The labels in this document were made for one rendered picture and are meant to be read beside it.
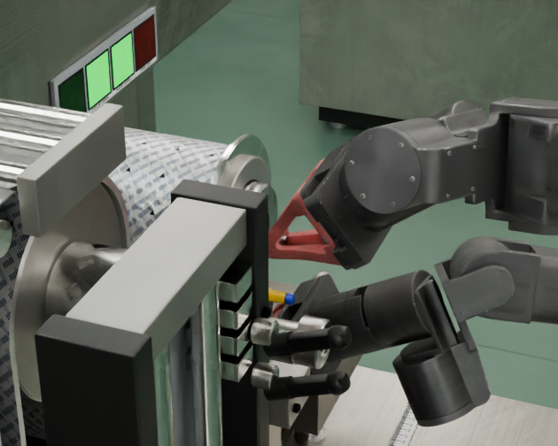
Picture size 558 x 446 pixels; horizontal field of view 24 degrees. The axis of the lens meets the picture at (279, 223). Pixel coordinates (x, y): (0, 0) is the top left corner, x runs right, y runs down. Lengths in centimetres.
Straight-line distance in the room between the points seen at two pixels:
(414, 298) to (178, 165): 23
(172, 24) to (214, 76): 286
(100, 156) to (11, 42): 60
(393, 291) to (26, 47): 49
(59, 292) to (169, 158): 27
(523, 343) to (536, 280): 207
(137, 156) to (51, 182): 34
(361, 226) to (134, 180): 19
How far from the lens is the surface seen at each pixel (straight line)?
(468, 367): 110
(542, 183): 86
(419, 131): 84
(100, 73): 149
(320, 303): 112
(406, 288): 107
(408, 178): 82
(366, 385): 145
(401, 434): 138
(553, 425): 142
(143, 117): 201
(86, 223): 81
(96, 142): 73
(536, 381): 302
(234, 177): 100
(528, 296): 108
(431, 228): 358
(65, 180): 70
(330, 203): 92
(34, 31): 136
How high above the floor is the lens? 176
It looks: 29 degrees down
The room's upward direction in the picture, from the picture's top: straight up
